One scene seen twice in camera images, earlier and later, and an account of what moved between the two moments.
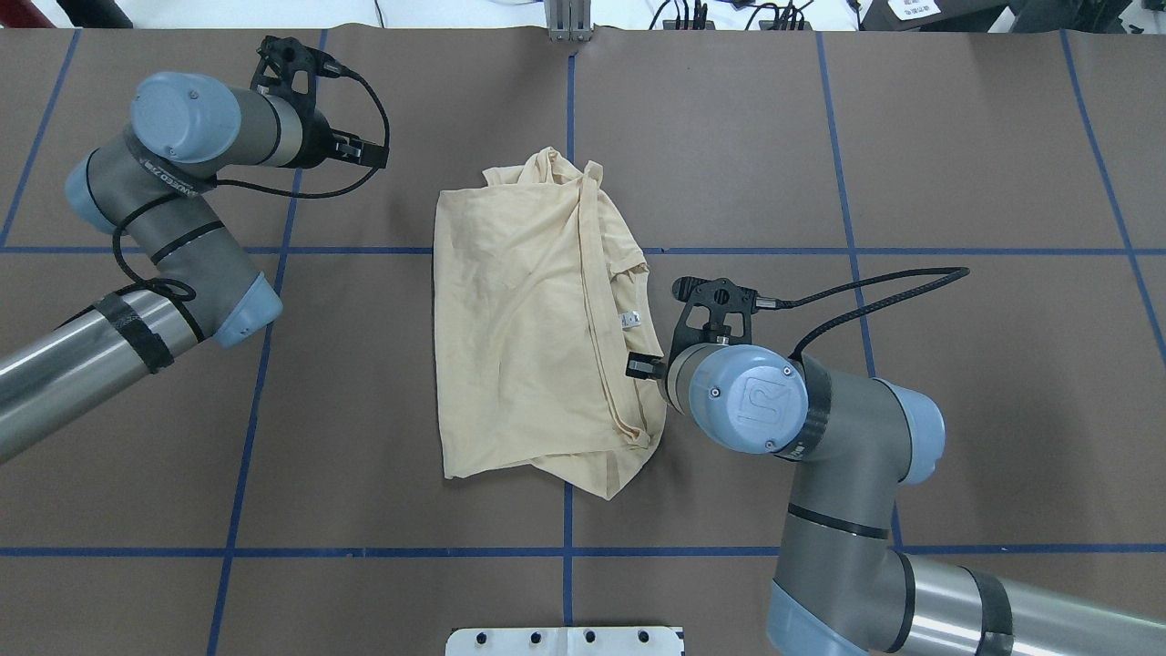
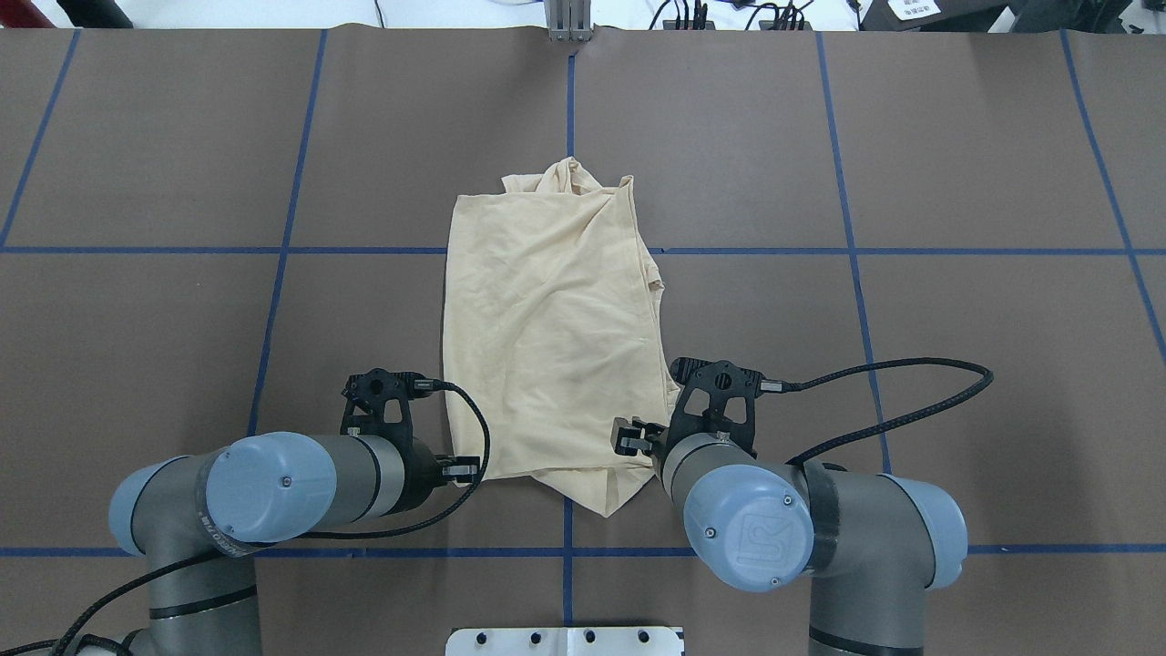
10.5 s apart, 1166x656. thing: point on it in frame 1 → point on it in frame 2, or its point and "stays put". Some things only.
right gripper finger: (646, 366) → (638, 430)
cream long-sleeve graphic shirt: (542, 306) stays put
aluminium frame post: (568, 20) stays put
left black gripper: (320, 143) → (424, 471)
